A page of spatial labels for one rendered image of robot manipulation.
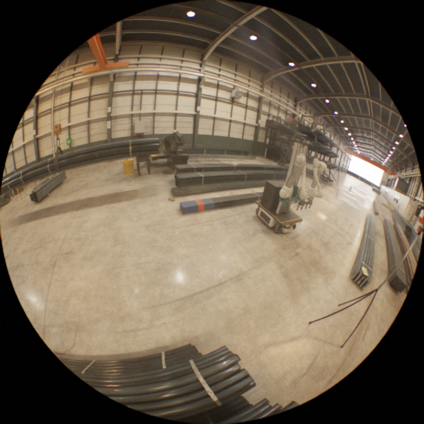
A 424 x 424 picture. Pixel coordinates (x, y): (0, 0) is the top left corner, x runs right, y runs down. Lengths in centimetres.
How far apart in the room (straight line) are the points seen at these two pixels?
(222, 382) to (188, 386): 15
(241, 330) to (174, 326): 69
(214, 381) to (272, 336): 113
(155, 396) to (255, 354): 114
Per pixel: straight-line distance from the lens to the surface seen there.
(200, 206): 308
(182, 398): 83
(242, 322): 174
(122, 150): 393
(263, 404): 109
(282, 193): 238
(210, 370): 80
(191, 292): 181
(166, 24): 1106
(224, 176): 447
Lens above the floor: 161
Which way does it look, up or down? 31 degrees down
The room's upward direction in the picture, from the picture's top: 6 degrees clockwise
